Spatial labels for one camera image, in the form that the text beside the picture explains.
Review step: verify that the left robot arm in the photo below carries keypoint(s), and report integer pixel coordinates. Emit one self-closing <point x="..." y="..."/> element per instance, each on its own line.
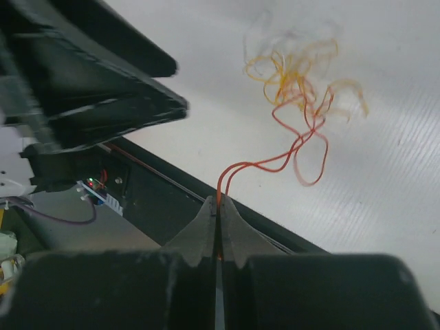
<point x="26" y="170"/>

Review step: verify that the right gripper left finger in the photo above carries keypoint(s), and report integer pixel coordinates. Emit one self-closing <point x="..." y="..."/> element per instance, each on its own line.
<point x="169" y="288"/>

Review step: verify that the left white cable duct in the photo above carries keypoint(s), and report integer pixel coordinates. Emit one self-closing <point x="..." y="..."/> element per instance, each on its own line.
<point x="99" y="195"/>

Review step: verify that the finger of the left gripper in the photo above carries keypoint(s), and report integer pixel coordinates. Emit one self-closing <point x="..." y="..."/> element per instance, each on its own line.
<point x="76" y="74"/>

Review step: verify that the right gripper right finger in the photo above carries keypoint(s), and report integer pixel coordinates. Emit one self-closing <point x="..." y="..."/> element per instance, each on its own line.
<point x="265" y="288"/>

